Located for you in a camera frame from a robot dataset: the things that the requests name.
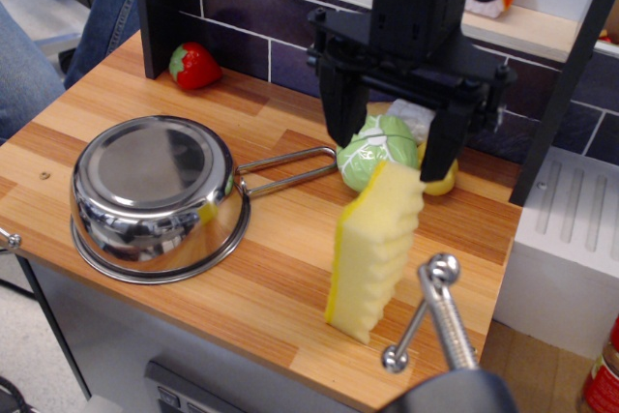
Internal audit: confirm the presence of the green toy cabbage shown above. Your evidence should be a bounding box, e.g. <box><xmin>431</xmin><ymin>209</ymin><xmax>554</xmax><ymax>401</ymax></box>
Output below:
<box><xmin>336</xmin><ymin>115</ymin><xmax>419</xmax><ymax>192</ymax></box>

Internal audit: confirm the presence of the white toy garlic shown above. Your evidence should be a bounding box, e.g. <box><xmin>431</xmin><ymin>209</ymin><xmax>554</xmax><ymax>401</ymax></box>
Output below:
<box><xmin>387</xmin><ymin>99</ymin><xmax>435</xmax><ymax>145</ymax></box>

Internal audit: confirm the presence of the small metal knob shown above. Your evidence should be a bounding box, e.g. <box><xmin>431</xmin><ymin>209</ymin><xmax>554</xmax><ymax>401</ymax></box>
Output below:
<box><xmin>0</xmin><ymin>228</ymin><xmax>22</xmax><ymax>251</ymax></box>

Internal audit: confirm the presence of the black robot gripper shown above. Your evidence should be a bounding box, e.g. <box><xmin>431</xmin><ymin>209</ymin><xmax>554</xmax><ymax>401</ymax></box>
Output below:
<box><xmin>308</xmin><ymin>0</ymin><xmax>516</xmax><ymax>183</ymax></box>

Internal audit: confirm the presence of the black shelf frame post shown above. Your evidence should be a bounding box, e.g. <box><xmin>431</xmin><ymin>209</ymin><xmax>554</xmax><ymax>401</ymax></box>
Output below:
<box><xmin>510</xmin><ymin>0</ymin><xmax>615</xmax><ymax>206</ymax></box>

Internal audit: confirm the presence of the yellow foam sponge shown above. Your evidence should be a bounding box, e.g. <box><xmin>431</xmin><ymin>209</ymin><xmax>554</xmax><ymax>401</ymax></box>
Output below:
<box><xmin>325</xmin><ymin>162</ymin><xmax>425</xmax><ymax>344</ymax></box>

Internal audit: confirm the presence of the grey oven control panel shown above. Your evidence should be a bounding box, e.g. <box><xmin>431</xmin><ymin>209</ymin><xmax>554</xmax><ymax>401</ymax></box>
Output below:
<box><xmin>144</xmin><ymin>362</ymin><xmax>241</xmax><ymax>413</ymax></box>

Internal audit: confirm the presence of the stainless steel pot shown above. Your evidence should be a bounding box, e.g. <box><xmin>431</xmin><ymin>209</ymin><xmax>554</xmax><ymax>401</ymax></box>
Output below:
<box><xmin>70</xmin><ymin>116</ymin><xmax>338</xmax><ymax>284</ymax></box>

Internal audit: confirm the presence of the red spice jar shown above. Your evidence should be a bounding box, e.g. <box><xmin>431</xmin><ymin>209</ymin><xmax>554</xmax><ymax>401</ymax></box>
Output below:
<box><xmin>576</xmin><ymin>320</ymin><xmax>618</xmax><ymax>413</ymax></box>

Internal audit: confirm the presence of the person leg in jeans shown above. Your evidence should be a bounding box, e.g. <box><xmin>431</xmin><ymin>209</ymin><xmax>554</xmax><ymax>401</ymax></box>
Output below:
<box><xmin>1</xmin><ymin>0</ymin><xmax>139</xmax><ymax>142</ymax></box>

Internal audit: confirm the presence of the yellow toy potato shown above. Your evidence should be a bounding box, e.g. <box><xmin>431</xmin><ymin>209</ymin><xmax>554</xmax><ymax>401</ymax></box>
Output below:
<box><xmin>417</xmin><ymin>142</ymin><xmax>459</xmax><ymax>196</ymax></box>

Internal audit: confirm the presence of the red toy strawberry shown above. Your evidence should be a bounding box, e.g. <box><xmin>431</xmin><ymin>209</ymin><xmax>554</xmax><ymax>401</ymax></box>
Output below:
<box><xmin>168</xmin><ymin>42</ymin><xmax>222</xmax><ymax>90</ymax></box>

